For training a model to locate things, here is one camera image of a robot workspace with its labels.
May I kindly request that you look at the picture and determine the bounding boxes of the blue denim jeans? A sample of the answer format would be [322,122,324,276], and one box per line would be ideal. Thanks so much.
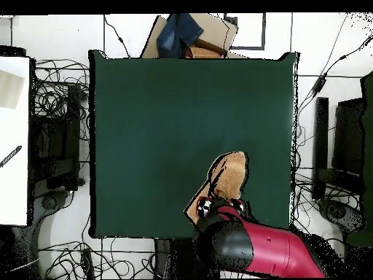
[156,12,205,58]

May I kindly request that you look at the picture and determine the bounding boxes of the white side table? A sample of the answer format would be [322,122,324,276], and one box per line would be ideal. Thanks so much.
[0,55,31,227]

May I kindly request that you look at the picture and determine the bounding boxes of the black striped stick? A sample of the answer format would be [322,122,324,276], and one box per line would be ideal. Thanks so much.
[0,144,23,168]

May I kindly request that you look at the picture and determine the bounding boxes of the orange terry towel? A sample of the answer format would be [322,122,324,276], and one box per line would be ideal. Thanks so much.
[184,150,250,225]

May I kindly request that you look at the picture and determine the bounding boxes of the black square floor frame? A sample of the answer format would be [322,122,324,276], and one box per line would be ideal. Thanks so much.
[224,12,267,51]

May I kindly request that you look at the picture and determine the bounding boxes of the black cable with adapter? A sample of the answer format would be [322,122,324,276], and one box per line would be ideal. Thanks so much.
[297,34,373,117]

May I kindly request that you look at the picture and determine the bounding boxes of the black equipment stand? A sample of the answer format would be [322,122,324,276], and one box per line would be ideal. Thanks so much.
[28,82,85,199]

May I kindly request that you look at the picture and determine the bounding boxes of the black upright bar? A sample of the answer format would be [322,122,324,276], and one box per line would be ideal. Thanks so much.
[312,96,330,202]

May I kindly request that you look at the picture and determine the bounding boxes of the black power strip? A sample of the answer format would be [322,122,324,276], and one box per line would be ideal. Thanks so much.
[80,246,96,279]

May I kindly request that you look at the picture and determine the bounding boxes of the folded orange towel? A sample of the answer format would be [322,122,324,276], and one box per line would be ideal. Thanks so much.
[186,45,227,59]

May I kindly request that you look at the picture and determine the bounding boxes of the dark green table cloth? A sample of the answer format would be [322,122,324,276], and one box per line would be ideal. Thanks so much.
[88,49,299,239]

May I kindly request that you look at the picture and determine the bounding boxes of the black flat box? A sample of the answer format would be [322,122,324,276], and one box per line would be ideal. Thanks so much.
[331,97,366,176]

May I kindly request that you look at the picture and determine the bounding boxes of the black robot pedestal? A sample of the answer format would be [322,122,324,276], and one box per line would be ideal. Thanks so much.
[153,237,202,279]

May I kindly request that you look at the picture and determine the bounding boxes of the beige paper sheet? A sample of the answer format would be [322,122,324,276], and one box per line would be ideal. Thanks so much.
[0,69,25,110]

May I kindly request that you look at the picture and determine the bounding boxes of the dark brown cloth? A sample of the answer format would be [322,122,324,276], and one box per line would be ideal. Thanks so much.
[190,38,229,57]

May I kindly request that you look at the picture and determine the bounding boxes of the black floor cable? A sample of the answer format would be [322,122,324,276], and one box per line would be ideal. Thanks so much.
[103,14,131,58]

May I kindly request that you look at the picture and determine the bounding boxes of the dark green fabric panel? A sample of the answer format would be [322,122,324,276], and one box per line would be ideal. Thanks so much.
[346,71,373,247]

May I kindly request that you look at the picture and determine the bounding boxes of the brown cardboard box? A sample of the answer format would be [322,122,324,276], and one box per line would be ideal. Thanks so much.
[140,12,248,60]

